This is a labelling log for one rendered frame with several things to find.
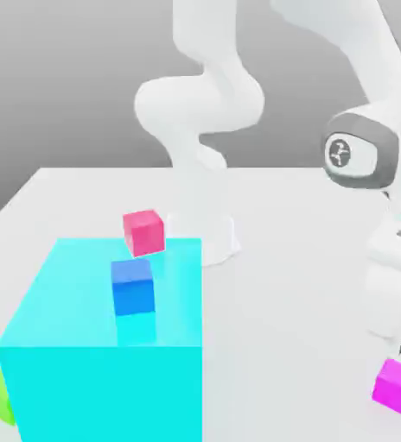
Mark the large cyan box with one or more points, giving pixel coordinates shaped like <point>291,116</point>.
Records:
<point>100,390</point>

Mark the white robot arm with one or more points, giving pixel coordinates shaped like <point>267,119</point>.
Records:
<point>200,103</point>

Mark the small red cube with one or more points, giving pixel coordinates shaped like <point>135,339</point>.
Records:
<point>145,234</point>

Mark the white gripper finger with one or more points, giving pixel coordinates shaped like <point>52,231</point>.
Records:
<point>394,348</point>

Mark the small blue cube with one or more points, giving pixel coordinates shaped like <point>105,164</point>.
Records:
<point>133,293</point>

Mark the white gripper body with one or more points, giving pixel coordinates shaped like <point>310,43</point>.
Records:
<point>389,297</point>

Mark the small magenta cube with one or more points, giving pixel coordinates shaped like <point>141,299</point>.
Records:
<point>394,386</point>

